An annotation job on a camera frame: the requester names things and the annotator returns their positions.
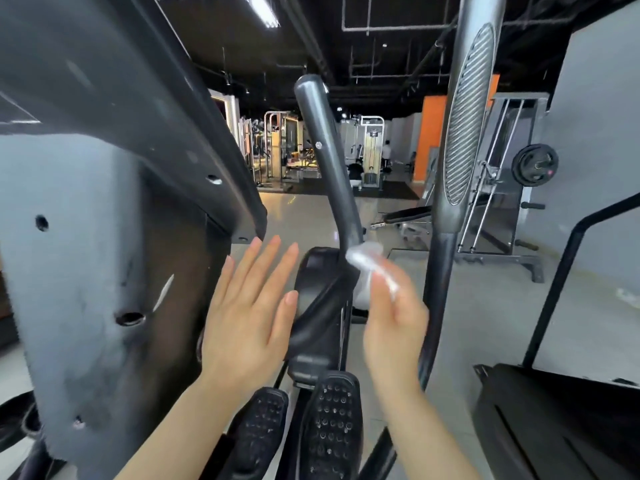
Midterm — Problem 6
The person's left hand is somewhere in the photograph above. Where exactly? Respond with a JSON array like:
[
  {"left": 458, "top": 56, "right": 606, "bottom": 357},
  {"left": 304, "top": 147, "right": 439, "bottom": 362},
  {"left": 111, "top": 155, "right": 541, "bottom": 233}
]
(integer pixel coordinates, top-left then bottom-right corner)
[{"left": 200, "top": 235, "right": 302, "bottom": 392}]

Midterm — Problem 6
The person's right hand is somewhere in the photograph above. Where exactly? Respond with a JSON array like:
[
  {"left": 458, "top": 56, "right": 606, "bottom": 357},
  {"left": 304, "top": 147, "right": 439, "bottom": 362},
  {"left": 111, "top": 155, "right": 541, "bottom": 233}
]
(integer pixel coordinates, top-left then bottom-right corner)
[{"left": 362, "top": 259, "right": 432, "bottom": 397}]

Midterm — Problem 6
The white wet wipe sheet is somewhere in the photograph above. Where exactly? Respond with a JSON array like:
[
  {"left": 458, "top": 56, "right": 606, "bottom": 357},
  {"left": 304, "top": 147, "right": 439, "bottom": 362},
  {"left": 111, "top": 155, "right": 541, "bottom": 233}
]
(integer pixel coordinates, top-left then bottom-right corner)
[{"left": 345, "top": 241, "right": 402, "bottom": 312}]

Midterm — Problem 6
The person's right forearm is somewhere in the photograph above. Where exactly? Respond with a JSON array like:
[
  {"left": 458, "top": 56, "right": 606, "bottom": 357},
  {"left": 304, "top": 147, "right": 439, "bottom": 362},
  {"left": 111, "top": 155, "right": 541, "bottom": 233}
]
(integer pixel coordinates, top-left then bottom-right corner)
[{"left": 375, "top": 379, "right": 483, "bottom": 480}]

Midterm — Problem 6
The white gym machine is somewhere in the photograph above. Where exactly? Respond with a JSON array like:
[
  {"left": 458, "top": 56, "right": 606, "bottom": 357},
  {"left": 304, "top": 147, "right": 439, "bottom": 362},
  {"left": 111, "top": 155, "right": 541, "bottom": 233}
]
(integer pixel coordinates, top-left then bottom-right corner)
[{"left": 355, "top": 115, "right": 389, "bottom": 190}]

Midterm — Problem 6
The weight bench rack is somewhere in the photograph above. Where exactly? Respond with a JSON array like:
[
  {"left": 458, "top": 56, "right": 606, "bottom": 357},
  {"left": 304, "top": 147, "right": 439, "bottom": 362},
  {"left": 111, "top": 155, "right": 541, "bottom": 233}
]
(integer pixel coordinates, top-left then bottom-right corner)
[{"left": 370, "top": 91, "right": 561, "bottom": 285}]

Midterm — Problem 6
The glossy black treadmill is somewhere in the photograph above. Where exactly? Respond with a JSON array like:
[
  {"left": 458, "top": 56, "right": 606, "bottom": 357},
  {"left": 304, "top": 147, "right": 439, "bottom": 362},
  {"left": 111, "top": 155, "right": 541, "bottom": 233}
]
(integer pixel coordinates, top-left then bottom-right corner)
[{"left": 472, "top": 191, "right": 640, "bottom": 480}]

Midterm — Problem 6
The long ceiling tube light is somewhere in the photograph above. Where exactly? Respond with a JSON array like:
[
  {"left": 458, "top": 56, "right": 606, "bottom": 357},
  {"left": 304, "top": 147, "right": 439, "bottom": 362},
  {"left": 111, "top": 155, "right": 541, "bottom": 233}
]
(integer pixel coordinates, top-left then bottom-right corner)
[{"left": 243, "top": 0, "right": 282, "bottom": 32}]

